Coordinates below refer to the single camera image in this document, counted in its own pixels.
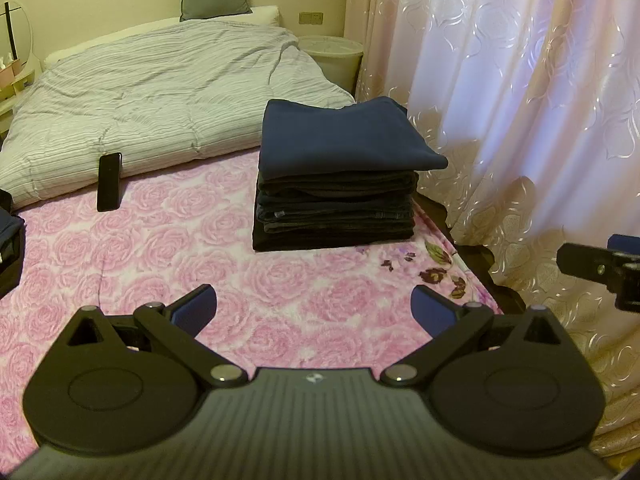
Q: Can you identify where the navy blue garment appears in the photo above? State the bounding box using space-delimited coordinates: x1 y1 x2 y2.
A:
259 96 448 180

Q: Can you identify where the black phone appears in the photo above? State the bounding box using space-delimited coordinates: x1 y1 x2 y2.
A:
96 153 122 212

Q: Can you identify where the white bedside shelf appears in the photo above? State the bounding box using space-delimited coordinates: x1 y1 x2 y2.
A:
0 0 42 141

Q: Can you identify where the grey striped duvet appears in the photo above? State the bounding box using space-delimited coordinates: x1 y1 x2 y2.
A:
1 20 352 208

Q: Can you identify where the stack of folded dark clothes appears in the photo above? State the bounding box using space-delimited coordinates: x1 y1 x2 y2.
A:
253 171 418 252

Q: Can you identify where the white laundry basket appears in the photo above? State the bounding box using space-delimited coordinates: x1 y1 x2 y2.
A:
298 36 363 93

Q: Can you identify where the pile of unfolded dark clothes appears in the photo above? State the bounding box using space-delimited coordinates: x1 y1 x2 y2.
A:
0 190 25 298

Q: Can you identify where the pink floral bedspread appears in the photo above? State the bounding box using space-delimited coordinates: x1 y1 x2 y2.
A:
1 152 491 470

